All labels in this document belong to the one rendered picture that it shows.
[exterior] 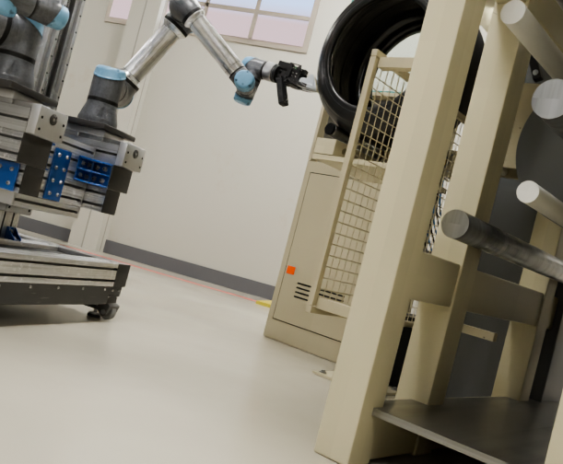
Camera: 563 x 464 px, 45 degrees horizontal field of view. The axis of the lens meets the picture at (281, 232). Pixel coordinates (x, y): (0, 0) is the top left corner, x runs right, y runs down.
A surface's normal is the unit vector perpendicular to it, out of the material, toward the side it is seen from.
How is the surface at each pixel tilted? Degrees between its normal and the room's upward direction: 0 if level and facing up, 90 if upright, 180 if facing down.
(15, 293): 90
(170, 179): 90
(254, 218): 90
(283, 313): 90
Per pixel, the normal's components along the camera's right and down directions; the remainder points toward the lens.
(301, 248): -0.61, -0.18
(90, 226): -0.29, -0.10
